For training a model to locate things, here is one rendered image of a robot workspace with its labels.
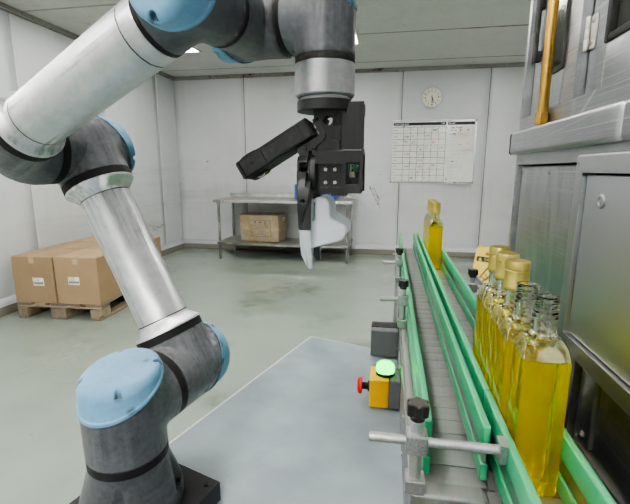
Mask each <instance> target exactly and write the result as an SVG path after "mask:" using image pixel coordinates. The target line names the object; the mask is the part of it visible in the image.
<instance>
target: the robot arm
mask: <svg viewBox="0 0 630 504"><path fill-rule="evenodd" d="M356 12H357V4H356V0H121V1H120V2H119V3H118V4H116V5H115V6H114V7H113V8H112V9H111V10H110V11H108V12H107V13H106V14H105V15H104V16H103V17H102V18H100V19H99V20H98V21H97V22H96V23H95V24H94V25H92V26H91V27H90V28H89V29H88V30H87V31H86V32H84V33H83V34H82V35H81V36H80V37H79V38H77V39H76V40H75V41H74V42H73V43H72V44H71V45H69V46H68V47H67V48H66V49H65V50H64V51H63V52H61V53H60V54H59V55H58V56H57V57H56V58H55V59H53V60H52V61H51V62H50V63H49V64H48V65H47V66H45V67H44V68H43V69H42V70H41V71H40V72H38V73H37V74H36V75H35V76H34V77H33V78H32V79H30V80H29V81H28V82H27V83H26V84H25V85H24V86H22V87H21V88H20V89H19V90H18V91H8V92H3V93H1V94H0V174H1V175H3V176H4V177H6V178H8V179H11V180H14V181H16V182H19V183H24V184H30V185H48V184H59V186H60V188H61V190H62V192H63V194H64V196H65V198H66V200H67V201H69V202H72V203H75V204H77V205H79V206H80V207H81V209H82V211H83V213H84V215H85V217H86V220H87V222H88V224H89V226H90V228H91V230H92V232H93V234H94V236H95V238H96V240H97V242H98V245H99V247H100V249H101V251H102V253H103V255H104V257H105V259H106V261H107V263H108V265H109V267H110V269H111V272H112V274H113V276H114V278H115V280H116V282H117V284H118V286H119V288H120V290H121V292H122V294H123V296H124V299H125V301H126V303H127V305H128V307H129V309H130V311H131V313H132V315H133V317H134V319H135V321H136V323H137V326H138V328H139V335H138V337H137V340H136V346H137V348H130V349H125V350H124V351H123V352H120V353H118V352H114V353H111V354H109V355H107V356H105V357H103V358H101V359H99V360H98V361H96V362H95V363H93V364H92V365H91V366H90V367H88V368H87V369H86V370H85V372H84V373H83V374H82V375H81V377H80V379H79V381H78V384H77V387H76V397H77V403H76V414H77V417H78V420H79V423H80V430H81V437H82V443H83V450H84V457H85V463H86V474H85V478H84V482H83V486H82V491H81V495H80V498H79V503H78V504H180V502H181V500H182V498H183V494H184V479H183V473H182V470H181V467H180V465H179V464H178V462H177V460H176V458H175V456H174V454H173V452H172V451H171V449H170V447H169V441H168V429H167V425H168V423H169V422H170V421H171V420H172V419H173V418H175V417H176V416H177V415H178V414H179V413H181V412H182V411H183V410H184V409H186V408H187V407H188V406H189V405H191V404H192V403H193V402H194V401H196V400H197V399H198V398H199V397H200V396H202V395H203V394H204V393H206V392H208V391H210V390H211V389H212V388H213V387H214V386H215V385H216V384H217V382H218V381H219V380H220V379H221V378H222V377H223V376H224V375H225V373H226V371H227V368H228V365H229V361H230V350H229V346H228V342H227V340H226V338H225V336H224V334H223V333H222V332H221V330H220V329H219V328H218V327H216V328H215V327H214V325H213V324H211V323H209V322H203V321H202V319H201V317H200V315H199V313H198V312H195V311H192V310H190V309H188V308H186V306H185V304H184V302H183V299H182V297H181V295H180V293H179V291H178V289H177V287H176V285H175V283H174V281H173V279H172V276H171V274H170V272H169V270H168V268H167V266H166V264H165V262H164V260H163V258H162V255H161V253H160V251H159V249H158V247H157V245H156V243H155V241H154V239H153V237H152V234H151V232H150V230H149V228H148V226H147V224H146V222H145V220H144V218H143V216H142V213H141V211H140V209H139V207H138V205H137V203H136V201H135V199H134V197H133V195H132V192H131V190H130V186H131V184H132V182H133V179H134V176H133V174H132V171H133V169H134V166H135V161H136V160H135V159H133V156H135V155H136V153H135V148H134V145H133V142H132V140H131V138H130V136H129V134H128V133H127V132H126V130H125V129H124V128H123V127H122V126H121V125H120V124H119V123H117V122H116V121H114V120H112V119H110V118H107V117H103V116H98V115H99V114H100V113H102V112H103V111H104V110H106V109H107V108H109V107H110V106H111V105H113V104H114V103H116V102H117V101H118V100H120V99H121V98H123V97H124V96H125V95H127V94H128V93H130V92H131V91H133V90H134V89H135V88H137V87H138V86H140V85H141V84H142V83H144V82H145V81H147V80H148V79H149V78H151V77H152V76H154V75H155V74H156V73H158V72H159V71H161V70H162V69H163V68H165V67H166V66H168V65H169V64H170V63H172V62H173V61H175V60H176V59H177V58H179V57H180V56H182V55H183V54H184V53H186V52H187V51H189V50H190V49H192V48H193V47H194V46H196V45H197V44H199V43H204V44H207V45H209V46H210V48H211V49H212V51H213V52H214V53H215V54H217V57H218V58H219V59H220V60H221V61H223V62H226V63H240V64H247V63H251V62H254V61H261V60H269V59H277V58H285V57H293V56H295V97H296V98H297V99H299V100H298V101H297V113H299V114H304V115H314V119H312V121H313V123H312V122H311V121H309V120H308V119H306V118H303V119H302V120H300V121H299V122H297V123H296V124H294V125H293V126H291V127H290V128H288V129H287V130H285V131H284V132H282V133H281V134H279V135H278V136H276V137H275V138H273V139H271V140H270V141H268V142H267V143H265V144H264V145H262V146H261V147H259V148H258V149H256V150H253V151H251V152H249V153H247V154H246V155H245V156H243V157H242V158H241V160H240V161H238V162H236V167H237V168H238V170H239V172H240V174H241V175H242V177H243V179H252V180H258V179H260V178H262V177H264V176H265V175H267V174H268V173H270V172H271V171H270V170H272V169H273V168H275V167H276V166H278V165H279V164H281V163H283V162H284V161H286V160H287V159H289V158H290V157H292V156H294V155H295V154H297V153H298V154H299V155H300V156H298V159H297V187H298V189H297V212H298V229H299V240H300V248H301V256H302V258H303V260H304V262H305V264H306V266H307V268H308V269H313V256H314V257H315V258H316V260H320V259H321V246H323V245H327V244H331V243H335V242H339V241H342V240H343V239H344V238H345V237H346V233H347V232H349V231H350V229H351V221H350V219H348V218H347V217H344V216H342V215H340V214H338V213H337V211H336V205H335V200H334V198H333V197H332V196H347V195H348V194H361V193H362V191H364V190H365V149H364V121H365V111H366V105H365V103H364V101H351V99H353V98H354V97H355V37H356ZM328 118H332V119H333V121H332V123H331V124H330V125H329V122H330V120H328ZM314 125H315V127H316V128H315V127H314ZM317 130H318V132H319V134H318V132H317ZM322 194H325V195H322ZM327 194H331V195H327Z"/></svg>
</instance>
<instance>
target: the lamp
mask: <svg viewBox="0 0 630 504"><path fill-rule="evenodd" d="M376 375H378V376H379V377H382V378H391V377H393V376H395V365H394V364H393V362H391V361H389V360H380V361H379V362H378V363H377V364H376Z"/></svg>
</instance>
